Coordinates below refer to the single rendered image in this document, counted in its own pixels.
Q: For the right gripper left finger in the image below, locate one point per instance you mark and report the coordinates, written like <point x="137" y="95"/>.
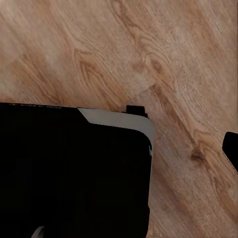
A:
<point x="12" y="147"/>

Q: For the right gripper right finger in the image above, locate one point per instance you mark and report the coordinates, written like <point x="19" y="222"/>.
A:
<point x="230" y="148"/>

